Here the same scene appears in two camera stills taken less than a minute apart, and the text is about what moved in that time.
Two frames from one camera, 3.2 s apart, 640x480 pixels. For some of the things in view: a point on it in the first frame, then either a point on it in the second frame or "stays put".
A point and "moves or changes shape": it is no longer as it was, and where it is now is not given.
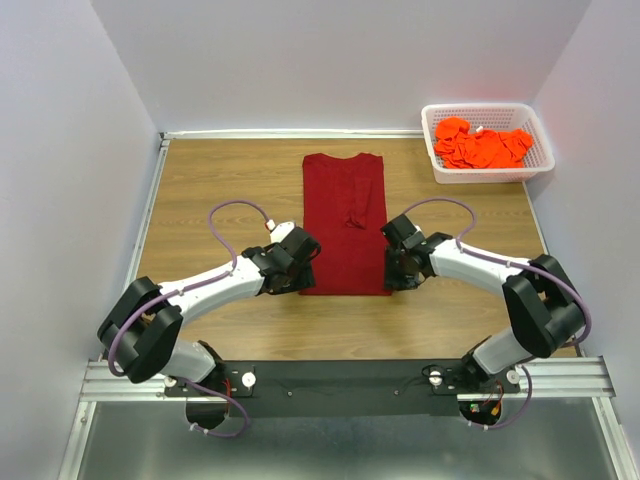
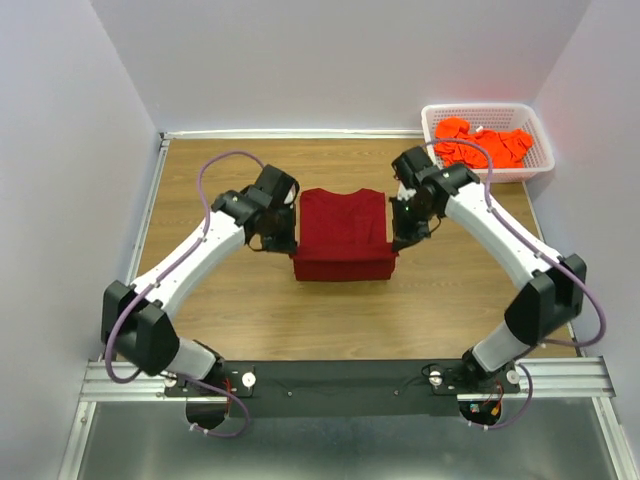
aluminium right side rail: x=538 y=228 stays put
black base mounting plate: x=343 y=388 stays put
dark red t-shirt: x=344 y=209 moves or changes shape
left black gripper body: x=293 y=282 to x=285 y=235
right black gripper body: x=400 y=279 to x=405 y=232
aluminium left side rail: x=146 y=215 stays put
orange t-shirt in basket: x=457 y=147 stays put
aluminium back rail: x=289 y=132 stays put
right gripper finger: x=393 y=280 to x=409 y=221
